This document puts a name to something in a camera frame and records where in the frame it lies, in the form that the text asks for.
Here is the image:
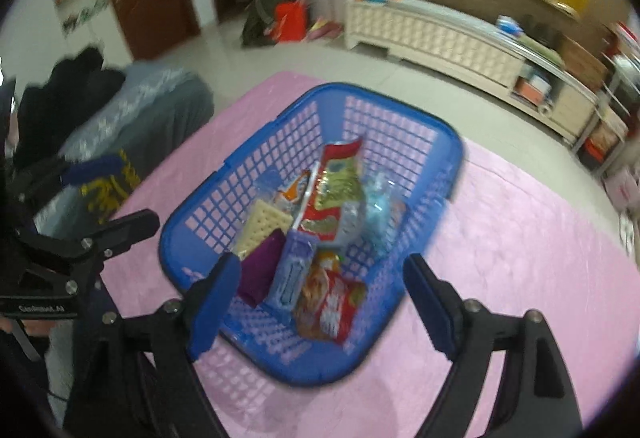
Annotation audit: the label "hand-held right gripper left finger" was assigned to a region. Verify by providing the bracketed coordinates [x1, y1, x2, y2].
[62, 252, 243, 438]

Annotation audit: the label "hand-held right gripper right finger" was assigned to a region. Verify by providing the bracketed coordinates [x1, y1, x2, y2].
[402, 253, 583, 438]

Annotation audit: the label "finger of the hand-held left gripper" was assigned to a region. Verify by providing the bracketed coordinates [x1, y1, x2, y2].
[10, 155, 126, 219]
[20, 209, 162, 280]

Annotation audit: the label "purple snack packet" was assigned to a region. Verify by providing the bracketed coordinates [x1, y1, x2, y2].
[236, 228, 287, 309]

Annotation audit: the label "lilac snack packet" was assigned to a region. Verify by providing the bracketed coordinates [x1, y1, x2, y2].
[265, 230, 317, 311]

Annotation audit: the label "clear square cracker packet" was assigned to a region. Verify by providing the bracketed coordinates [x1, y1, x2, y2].
[234, 200, 293, 261]

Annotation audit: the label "red snack packet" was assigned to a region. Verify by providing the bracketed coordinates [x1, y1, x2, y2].
[292, 250, 368, 344]

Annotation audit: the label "light blue striped packet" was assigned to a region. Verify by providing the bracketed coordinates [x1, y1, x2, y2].
[362, 173, 401, 259]

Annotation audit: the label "blue plastic mesh basket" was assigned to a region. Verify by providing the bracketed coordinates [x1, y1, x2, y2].
[159, 83, 466, 388]

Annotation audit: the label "orange snack bar packet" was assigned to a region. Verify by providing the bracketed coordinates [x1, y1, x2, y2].
[275, 170, 313, 214]

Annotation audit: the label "large red silver snack pouch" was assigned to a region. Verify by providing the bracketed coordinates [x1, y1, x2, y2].
[292, 138, 371, 249]

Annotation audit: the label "person's left hand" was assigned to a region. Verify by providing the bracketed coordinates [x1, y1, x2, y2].
[0, 317, 69, 340]

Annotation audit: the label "pink quilted tablecloth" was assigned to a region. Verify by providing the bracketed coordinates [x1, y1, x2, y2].
[97, 70, 640, 438]

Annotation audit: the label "black garment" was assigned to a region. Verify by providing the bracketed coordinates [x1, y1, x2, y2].
[12, 47, 126, 169]

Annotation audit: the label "grey printed garment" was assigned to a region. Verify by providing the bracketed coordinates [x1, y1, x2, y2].
[35, 60, 216, 239]

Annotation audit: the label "black bag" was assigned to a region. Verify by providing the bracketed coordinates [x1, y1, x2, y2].
[241, 0, 281, 48]

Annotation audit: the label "pink shopping bag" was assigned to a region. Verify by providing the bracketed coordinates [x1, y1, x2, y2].
[602, 168, 636, 210]

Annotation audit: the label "red bag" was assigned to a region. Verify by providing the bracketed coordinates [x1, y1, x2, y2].
[272, 0, 308, 43]

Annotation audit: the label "white metal rack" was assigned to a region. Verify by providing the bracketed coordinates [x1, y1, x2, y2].
[575, 25, 640, 174]

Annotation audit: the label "colourful papers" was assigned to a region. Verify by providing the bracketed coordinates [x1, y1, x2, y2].
[307, 17, 346, 42]

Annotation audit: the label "white tufted low cabinet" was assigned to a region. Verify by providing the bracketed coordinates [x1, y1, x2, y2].
[345, 0, 601, 144]

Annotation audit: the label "green folded cloth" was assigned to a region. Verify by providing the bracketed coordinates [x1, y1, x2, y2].
[520, 35, 564, 64]

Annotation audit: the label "brown cardboard box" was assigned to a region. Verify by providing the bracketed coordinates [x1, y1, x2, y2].
[557, 35, 608, 79]

